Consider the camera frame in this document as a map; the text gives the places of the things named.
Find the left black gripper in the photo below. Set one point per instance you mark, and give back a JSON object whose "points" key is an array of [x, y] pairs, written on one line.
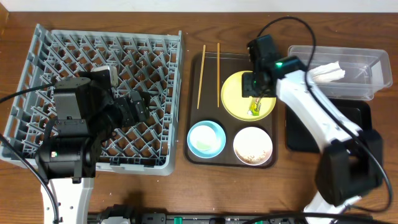
{"points": [[137, 107]]}

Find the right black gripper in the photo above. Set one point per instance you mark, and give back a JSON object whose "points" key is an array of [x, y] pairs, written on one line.
{"points": [[247, 90]]}

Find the green yellow snack wrapper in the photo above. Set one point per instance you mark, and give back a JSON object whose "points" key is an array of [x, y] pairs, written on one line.
{"points": [[255, 106]]}

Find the pink white bowl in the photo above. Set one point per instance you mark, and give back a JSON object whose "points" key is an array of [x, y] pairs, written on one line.
{"points": [[252, 146]]}

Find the white napkin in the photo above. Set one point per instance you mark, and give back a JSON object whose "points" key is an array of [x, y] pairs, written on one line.
{"points": [[327, 73]]}

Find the white paper cup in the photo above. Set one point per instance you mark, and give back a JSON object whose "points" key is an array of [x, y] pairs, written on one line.
{"points": [[203, 138]]}

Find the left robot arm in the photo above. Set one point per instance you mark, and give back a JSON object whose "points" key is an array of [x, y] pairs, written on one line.
{"points": [[87, 115]]}

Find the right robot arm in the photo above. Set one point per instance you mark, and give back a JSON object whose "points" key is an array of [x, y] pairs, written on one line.
{"points": [[351, 158]]}

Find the grey dishwasher rack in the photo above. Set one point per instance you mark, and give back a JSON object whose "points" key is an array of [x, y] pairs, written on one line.
{"points": [[145, 62]]}

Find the yellow plate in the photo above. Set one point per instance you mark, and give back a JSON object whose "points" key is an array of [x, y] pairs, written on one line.
{"points": [[236, 105]]}

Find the dark brown tray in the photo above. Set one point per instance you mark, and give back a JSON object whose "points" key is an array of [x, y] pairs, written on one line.
{"points": [[208, 110]]}

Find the light blue bowl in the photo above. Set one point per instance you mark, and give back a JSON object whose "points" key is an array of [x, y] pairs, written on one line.
{"points": [[220, 137]]}

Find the clear plastic bin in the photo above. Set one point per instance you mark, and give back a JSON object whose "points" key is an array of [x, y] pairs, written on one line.
{"points": [[367, 71]]}

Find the black equipment bar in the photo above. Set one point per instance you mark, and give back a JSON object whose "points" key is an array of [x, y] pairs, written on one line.
{"points": [[125, 214]]}

